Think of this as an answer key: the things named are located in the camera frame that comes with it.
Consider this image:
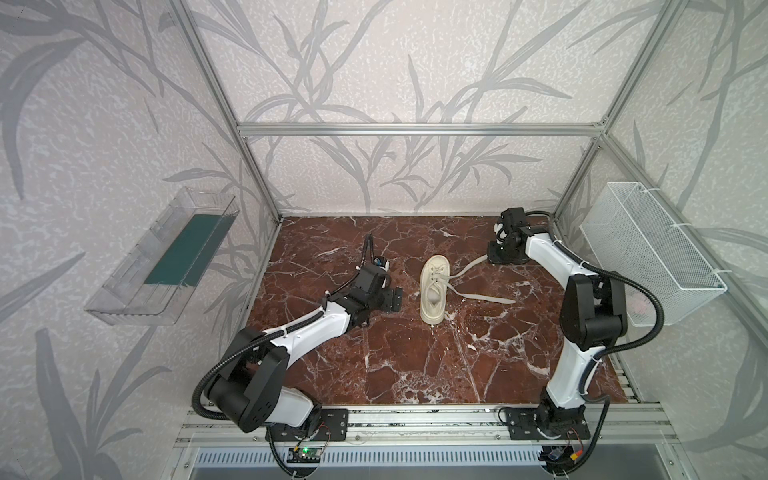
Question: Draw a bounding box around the white shoelace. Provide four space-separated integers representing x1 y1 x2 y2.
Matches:
442 255 517 305

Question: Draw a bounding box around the cream white sneaker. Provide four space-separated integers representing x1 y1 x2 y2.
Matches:
419 255 450 325

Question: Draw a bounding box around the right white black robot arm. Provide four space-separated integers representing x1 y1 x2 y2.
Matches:
488 207 665 437

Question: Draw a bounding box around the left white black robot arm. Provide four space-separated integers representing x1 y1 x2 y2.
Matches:
191 257 402 437

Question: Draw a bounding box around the pink object in basket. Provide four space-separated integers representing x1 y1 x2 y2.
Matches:
626 292 655 316

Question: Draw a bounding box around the green lit circuit board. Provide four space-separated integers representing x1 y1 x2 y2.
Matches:
286 447 325 465

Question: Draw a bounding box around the right wiring connector bundle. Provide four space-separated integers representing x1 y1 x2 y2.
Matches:
539 446 584 464

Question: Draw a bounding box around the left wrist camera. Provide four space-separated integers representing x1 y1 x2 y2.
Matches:
373 256 389 271

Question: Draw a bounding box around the white wire mesh basket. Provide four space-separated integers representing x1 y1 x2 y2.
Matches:
580 182 727 325

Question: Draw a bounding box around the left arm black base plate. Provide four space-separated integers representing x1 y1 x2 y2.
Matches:
268 407 350 442

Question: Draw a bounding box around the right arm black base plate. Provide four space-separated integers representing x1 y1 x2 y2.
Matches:
497 405 592 440

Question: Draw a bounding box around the aluminium frame cage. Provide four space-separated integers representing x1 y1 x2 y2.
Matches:
169 1 725 269

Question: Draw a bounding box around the clear plastic wall bin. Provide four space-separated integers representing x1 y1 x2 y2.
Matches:
84 187 240 326

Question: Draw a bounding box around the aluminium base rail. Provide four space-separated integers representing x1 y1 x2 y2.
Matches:
163 403 697 479

